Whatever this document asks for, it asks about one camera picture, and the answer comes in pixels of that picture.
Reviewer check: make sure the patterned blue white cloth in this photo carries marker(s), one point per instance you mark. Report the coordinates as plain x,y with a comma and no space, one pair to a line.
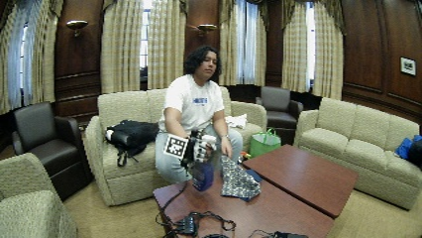
238,181

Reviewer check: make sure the wristwatch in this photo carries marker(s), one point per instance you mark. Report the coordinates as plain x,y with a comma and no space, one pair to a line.
226,136

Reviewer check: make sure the white marker cube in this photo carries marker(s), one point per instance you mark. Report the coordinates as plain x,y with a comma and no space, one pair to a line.
177,146

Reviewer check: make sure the green tote bag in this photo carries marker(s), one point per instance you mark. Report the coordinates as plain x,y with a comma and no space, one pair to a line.
264,143

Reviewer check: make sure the dark blue cloth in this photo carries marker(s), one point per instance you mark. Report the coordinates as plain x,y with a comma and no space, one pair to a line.
255,175

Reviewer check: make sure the white crumpled cloth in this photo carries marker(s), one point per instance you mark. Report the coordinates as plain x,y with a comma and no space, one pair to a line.
238,121

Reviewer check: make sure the person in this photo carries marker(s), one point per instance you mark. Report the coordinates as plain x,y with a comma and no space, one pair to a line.
194,99

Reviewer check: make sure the black backpack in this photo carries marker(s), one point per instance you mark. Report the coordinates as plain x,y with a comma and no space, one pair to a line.
133,134

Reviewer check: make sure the black leather armchair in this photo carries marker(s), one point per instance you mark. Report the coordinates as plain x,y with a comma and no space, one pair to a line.
279,99
49,132

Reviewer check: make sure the beige fabric three-seat sofa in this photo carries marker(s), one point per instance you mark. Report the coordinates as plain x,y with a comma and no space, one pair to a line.
123,109

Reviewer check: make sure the black flat device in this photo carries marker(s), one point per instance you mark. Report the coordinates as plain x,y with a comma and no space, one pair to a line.
286,235

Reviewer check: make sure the beige fabric two-seat sofa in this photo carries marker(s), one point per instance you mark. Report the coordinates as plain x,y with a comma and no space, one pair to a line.
352,132

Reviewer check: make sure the beige plaid curtain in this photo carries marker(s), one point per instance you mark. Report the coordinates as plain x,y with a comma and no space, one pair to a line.
121,49
328,59
295,53
228,46
45,56
167,46

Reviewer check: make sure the white sheer curtain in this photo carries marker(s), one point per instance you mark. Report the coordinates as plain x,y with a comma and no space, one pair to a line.
247,43
15,66

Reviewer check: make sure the blue bag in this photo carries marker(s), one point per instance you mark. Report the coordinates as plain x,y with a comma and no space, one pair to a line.
404,148

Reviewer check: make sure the black bag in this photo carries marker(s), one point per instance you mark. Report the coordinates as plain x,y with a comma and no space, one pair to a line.
416,153

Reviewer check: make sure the beige fabric armchair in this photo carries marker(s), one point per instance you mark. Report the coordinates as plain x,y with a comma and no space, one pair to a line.
31,205

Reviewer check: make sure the brass wall lamp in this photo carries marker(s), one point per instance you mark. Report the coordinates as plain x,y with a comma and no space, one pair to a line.
77,24
207,27

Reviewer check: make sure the framed wall picture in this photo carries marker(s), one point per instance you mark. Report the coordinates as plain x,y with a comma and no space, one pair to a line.
408,66

